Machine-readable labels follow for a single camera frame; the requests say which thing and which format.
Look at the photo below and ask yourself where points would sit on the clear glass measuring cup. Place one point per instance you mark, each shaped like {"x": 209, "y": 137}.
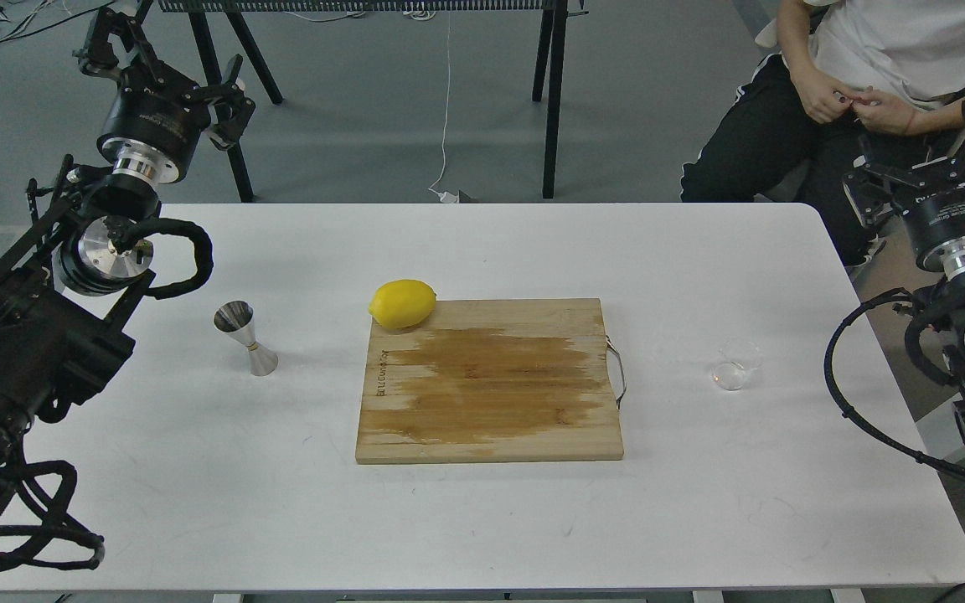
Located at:
{"x": 740, "y": 359}

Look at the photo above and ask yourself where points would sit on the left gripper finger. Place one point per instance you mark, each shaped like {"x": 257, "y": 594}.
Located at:
{"x": 227, "y": 96}
{"x": 97, "y": 57}

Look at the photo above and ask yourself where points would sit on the person left hand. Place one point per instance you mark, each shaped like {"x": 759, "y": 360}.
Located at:
{"x": 882, "y": 112}

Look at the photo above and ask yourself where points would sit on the wooden cutting board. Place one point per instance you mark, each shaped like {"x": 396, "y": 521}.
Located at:
{"x": 491, "y": 380}

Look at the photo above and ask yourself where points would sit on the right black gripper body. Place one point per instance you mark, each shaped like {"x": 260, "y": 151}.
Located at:
{"x": 933, "y": 211}

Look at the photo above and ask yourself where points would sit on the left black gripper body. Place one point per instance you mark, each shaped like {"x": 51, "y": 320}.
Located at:
{"x": 145, "y": 117}

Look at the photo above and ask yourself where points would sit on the yellow lemon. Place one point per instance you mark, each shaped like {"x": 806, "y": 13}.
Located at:
{"x": 402, "y": 303}

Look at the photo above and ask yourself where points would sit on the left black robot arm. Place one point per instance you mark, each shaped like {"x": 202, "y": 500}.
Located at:
{"x": 96, "y": 246}

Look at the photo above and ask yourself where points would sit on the steel double jigger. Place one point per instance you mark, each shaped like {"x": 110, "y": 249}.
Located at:
{"x": 236, "y": 319}

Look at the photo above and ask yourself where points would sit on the black metal table frame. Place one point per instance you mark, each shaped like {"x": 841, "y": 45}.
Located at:
{"x": 393, "y": 108}

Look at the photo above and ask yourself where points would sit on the person right hand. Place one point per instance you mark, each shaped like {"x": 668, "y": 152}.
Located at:
{"x": 823, "y": 98}

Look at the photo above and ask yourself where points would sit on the seated person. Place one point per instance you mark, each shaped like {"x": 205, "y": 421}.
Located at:
{"x": 891, "y": 70}

